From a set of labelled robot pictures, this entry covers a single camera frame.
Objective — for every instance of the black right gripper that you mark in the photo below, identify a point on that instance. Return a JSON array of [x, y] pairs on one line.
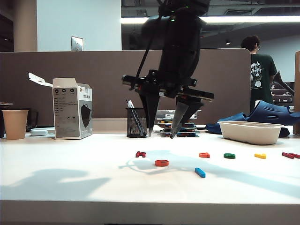
[[178, 70]]

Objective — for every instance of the orange letter o magnet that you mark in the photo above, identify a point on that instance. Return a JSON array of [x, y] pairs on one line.
[[157, 163]]

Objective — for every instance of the blue letter l magnet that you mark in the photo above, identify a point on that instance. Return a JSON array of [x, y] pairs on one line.
[[200, 172]]

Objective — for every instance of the green letter e magnet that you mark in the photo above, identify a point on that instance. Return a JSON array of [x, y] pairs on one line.
[[226, 156]]

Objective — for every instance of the yellow letter v magnet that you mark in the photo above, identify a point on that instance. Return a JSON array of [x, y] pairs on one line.
[[258, 155]]

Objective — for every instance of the red letter h magnet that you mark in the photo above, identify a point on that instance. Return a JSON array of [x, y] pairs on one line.
[[138, 154]]

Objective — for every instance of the dark red letter magnet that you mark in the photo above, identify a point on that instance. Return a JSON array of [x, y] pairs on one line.
[[287, 155]]

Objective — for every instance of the black mesh pen holder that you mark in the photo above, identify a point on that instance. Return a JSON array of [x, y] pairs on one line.
[[137, 124]]

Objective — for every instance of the black white pen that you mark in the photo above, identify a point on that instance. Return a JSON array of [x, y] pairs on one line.
[[129, 103]]

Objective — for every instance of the blue foam slipper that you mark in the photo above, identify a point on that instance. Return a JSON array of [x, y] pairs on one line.
[[264, 112], [229, 118]]

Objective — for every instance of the beige oval tray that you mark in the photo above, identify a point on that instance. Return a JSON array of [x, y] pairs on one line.
[[248, 136]]

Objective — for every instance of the white grey mask box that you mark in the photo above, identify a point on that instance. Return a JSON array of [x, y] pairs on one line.
[[68, 112]]

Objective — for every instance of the brown desk partition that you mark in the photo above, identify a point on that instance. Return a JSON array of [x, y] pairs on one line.
[[70, 70]]

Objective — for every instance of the person in green shirt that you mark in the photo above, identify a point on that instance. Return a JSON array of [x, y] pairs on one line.
[[262, 70]]

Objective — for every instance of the long ceiling light strip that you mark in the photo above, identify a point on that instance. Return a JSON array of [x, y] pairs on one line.
[[234, 19]]

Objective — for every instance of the dark background shelf unit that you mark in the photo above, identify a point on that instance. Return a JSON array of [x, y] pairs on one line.
[[281, 98]]

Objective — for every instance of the small white case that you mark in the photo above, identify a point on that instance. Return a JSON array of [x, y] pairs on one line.
[[38, 132]]

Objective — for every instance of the black mug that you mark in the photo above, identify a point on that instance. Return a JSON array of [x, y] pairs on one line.
[[32, 120]]

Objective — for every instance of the brown paper cup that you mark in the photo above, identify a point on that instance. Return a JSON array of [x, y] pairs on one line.
[[15, 125]]

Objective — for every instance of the metal wall switch plate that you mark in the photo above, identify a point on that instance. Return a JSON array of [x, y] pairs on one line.
[[77, 43]]

